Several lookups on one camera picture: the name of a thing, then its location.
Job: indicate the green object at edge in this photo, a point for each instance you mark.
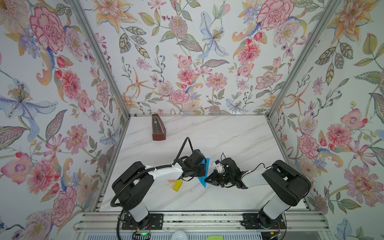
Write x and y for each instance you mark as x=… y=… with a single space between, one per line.
x=215 y=237

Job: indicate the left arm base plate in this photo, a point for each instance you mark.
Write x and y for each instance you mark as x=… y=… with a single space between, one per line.
x=151 y=222

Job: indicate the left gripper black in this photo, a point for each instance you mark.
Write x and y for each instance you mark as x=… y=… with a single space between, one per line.
x=203 y=170

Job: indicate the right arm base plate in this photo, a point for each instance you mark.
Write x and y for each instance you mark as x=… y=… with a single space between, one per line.
x=255 y=221

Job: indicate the brown wooden metronome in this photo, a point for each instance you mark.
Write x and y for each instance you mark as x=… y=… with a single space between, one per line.
x=159 y=130

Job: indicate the white round object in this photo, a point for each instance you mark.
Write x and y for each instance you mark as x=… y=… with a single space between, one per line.
x=179 y=235

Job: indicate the aluminium front rail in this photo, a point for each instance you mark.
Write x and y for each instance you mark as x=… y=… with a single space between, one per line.
x=217 y=221

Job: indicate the blue square paper sheet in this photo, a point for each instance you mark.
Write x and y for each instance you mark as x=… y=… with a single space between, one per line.
x=204 y=177

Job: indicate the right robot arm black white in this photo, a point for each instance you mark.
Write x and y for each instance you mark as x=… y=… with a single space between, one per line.
x=289 y=185

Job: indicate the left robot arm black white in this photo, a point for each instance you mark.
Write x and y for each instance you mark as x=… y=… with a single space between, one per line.
x=133 y=185

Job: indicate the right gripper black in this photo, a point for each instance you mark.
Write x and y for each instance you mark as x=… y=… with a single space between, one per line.
x=214 y=180

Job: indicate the yellow block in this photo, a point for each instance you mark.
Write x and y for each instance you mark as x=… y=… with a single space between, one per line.
x=177 y=185

